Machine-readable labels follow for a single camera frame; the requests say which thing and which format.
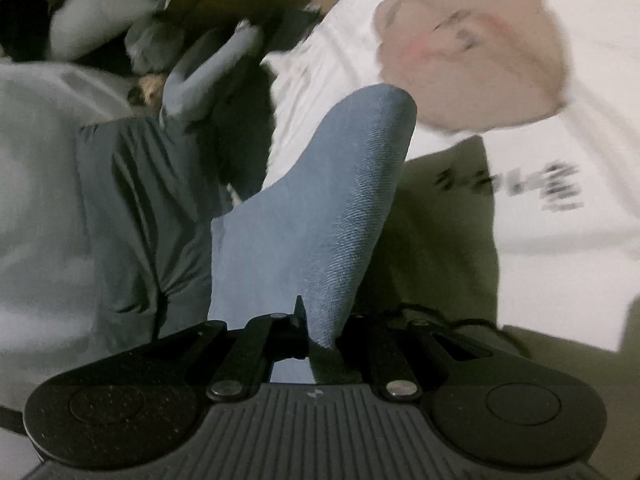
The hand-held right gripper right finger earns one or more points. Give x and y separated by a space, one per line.
355 340

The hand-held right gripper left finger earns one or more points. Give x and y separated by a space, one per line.
299 335

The light blue jeans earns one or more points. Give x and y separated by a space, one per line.
325 200

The dark grey garment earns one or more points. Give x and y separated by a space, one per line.
135 210

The white bear-print bed sheet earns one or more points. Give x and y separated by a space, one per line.
550 270

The light grey-blue garment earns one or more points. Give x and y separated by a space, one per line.
200 75

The small tan fuzzy object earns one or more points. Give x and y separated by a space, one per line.
150 89

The pale grey quilt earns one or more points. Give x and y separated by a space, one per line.
35 185

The pale grey pillow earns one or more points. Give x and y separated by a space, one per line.
100 10

